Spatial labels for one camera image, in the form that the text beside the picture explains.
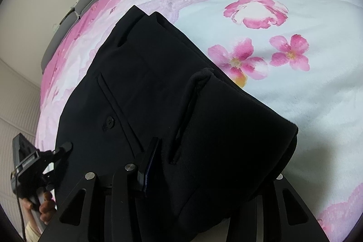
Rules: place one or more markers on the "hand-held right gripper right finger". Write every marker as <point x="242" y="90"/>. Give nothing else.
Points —
<point x="283" y="191"/>

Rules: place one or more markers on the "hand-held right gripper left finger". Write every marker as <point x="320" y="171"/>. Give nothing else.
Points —
<point x="149" y="171"/>

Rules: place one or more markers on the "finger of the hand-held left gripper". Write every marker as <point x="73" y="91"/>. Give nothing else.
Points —
<point x="49" y="176"/>
<point x="63" y="148"/>

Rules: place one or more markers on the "black pants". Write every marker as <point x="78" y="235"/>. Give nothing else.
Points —
<point x="170" y="89"/>

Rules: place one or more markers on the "person's left forearm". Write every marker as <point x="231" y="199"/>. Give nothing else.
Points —
<point x="30" y="234"/>

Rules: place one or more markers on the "person's left hand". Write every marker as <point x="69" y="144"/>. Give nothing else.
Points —
<point x="47" y="206"/>

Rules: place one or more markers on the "white louvered closet door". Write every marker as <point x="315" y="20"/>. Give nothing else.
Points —
<point x="17" y="106"/>

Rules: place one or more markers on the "pink floral bed blanket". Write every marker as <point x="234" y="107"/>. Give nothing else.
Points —
<point x="283" y="89"/>

